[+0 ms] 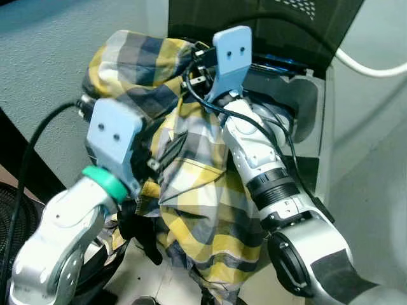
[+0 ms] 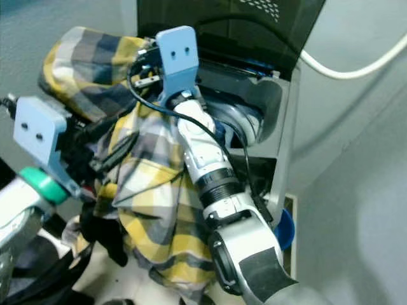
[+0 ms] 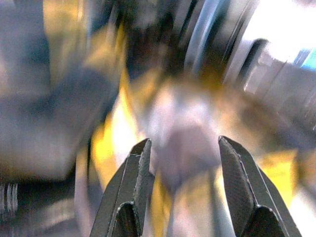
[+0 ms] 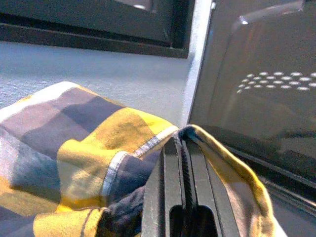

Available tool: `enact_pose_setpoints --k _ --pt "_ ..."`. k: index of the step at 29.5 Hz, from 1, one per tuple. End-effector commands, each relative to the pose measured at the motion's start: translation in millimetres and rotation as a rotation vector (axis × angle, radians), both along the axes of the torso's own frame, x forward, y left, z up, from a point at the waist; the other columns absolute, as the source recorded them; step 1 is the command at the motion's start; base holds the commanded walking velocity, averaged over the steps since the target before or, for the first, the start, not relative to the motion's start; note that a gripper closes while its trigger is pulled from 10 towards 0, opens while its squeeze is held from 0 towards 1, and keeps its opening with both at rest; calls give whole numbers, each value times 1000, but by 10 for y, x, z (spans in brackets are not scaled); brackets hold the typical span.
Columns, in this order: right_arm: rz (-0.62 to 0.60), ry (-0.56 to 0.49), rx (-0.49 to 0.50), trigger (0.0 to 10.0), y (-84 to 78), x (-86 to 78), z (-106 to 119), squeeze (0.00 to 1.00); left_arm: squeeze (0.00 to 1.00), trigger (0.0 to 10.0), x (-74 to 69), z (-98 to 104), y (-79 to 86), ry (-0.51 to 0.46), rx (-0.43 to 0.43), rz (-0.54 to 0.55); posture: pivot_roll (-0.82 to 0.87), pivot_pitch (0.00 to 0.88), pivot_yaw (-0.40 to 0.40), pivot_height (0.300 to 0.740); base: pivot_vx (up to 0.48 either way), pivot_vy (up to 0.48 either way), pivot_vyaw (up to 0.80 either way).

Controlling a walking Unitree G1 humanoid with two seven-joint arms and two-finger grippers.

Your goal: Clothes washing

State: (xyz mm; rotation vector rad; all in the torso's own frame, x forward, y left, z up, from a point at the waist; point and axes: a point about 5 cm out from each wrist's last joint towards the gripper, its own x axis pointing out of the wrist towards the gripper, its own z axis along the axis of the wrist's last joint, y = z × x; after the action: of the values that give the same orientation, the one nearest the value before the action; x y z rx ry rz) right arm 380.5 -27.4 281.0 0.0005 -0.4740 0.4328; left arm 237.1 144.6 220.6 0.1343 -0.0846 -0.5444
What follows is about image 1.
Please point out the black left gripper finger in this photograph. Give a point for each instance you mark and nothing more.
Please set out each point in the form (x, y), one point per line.
(173, 151)

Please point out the yellow grey plaid shirt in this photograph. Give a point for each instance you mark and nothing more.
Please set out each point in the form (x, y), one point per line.
(191, 190)

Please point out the black garment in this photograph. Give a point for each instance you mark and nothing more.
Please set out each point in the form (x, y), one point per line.
(140, 232)

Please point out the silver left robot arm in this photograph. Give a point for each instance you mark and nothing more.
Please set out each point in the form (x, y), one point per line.
(57, 222)

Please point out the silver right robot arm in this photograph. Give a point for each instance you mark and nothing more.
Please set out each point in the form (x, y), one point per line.
(254, 143)

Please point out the grey top-load washing machine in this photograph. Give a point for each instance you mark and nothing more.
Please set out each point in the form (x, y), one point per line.
(305, 108)

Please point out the dark washer lid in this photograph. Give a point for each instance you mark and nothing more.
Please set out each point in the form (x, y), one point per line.
(286, 25)

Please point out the black floor fan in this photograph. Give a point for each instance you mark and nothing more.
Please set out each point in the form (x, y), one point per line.
(16, 222)

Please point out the light blue right wrist camera mount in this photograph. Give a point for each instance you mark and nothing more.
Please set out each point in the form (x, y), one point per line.
(232, 54)

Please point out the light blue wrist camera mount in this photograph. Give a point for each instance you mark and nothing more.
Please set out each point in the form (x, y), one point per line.
(232, 54)
(114, 136)

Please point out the light blue left wrist camera mount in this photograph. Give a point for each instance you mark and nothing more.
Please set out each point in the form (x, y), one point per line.
(114, 136)

